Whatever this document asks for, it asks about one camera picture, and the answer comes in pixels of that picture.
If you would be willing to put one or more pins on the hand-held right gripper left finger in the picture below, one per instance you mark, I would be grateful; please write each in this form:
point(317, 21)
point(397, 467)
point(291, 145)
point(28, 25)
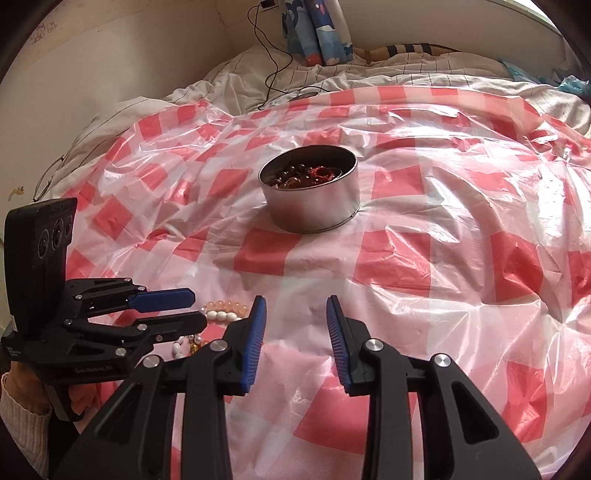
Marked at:
point(256, 341)

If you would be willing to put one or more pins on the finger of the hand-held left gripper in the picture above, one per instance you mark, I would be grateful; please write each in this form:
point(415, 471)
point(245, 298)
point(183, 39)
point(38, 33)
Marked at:
point(161, 299)
point(175, 325)

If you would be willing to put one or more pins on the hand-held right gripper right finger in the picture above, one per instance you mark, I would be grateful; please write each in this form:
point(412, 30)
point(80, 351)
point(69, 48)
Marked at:
point(337, 341)

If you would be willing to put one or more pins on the round metal tin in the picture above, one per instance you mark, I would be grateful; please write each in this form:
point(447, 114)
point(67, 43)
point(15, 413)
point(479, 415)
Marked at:
point(309, 207)

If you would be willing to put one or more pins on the dark beads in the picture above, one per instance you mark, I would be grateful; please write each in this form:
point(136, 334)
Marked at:
point(300, 174)

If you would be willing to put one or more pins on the person's left forearm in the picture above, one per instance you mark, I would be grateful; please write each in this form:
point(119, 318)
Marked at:
point(23, 429)

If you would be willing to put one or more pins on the person's left hand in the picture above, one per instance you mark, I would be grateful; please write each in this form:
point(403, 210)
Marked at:
point(25, 383)

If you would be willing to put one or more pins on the red checkered plastic sheet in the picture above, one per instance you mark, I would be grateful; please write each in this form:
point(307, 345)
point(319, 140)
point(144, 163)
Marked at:
point(415, 277)

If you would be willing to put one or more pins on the black oval device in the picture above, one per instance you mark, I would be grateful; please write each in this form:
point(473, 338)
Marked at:
point(304, 94)

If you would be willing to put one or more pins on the white striped duvet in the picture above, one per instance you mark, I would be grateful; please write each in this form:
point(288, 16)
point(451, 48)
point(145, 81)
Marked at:
point(415, 69)

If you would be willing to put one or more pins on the striped plush toy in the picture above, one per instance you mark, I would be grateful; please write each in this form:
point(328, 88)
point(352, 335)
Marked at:
point(406, 48)

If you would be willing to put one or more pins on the blue cartoon print curtain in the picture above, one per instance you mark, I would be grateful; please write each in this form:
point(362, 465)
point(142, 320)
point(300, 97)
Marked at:
point(328, 32)

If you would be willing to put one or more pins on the black charger plug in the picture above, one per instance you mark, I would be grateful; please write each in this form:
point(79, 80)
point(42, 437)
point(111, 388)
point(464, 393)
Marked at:
point(269, 5)

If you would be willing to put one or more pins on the blue plastic bag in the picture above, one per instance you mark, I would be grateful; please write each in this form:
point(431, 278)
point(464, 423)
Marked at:
point(575, 87)

